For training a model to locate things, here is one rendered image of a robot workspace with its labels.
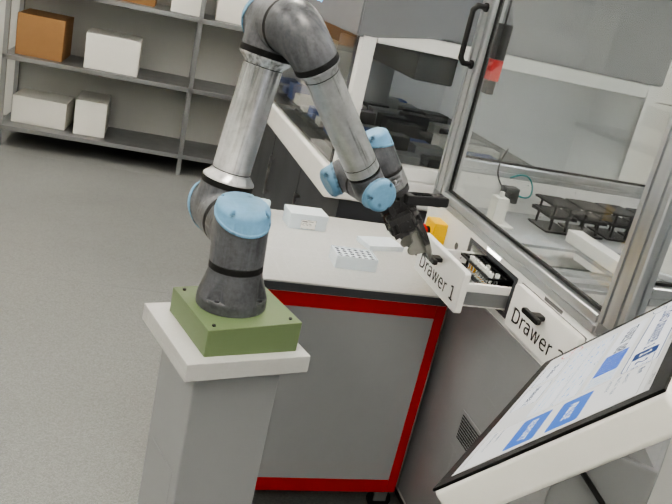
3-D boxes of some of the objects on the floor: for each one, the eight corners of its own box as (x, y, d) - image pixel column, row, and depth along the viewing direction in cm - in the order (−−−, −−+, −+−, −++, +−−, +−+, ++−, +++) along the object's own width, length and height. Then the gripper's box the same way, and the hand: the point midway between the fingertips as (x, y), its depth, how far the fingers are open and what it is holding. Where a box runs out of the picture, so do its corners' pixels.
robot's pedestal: (133, 665, 175) (184, 367, 151) (99, 570, 199) (138, 300, 174) (253, 631, 191) (317, 358, 167) (209, 548, 215) (259, 297, 190)
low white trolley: (205, 517, 226) (252, 277, 202) (189, 401, 282) (224, 202, 257) (391, 518, 244) (455, 298, 219) (341, 409, 299) (387, 223, 275)
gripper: (369, 190, 196) (397, 259, 205) (382, 203, 186) (411, 276, 195) (399, 175, 197) (426, 245, 206) (414, 188, 187) (442, 260, 196)
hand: (427, 250), depth 200 cm, fingers open, 3 cm apart
